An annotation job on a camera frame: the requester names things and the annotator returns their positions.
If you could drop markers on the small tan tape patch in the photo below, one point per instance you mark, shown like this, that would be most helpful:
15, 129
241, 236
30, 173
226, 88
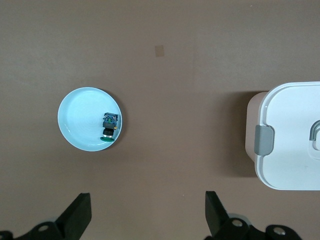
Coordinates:
159, 51

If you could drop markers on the white lidded box grey latches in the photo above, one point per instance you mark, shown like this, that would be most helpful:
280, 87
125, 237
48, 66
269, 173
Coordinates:
290, 137

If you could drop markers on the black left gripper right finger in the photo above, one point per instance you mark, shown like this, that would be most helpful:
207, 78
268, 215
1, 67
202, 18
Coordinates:
217, 220

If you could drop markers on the green push-button switch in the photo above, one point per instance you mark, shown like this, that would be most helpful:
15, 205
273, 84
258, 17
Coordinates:
109, 125

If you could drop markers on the light blue round plate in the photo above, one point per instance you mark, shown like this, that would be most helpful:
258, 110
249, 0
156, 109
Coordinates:
80, 120

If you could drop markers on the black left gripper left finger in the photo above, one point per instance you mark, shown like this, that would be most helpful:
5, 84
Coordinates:
72, 220

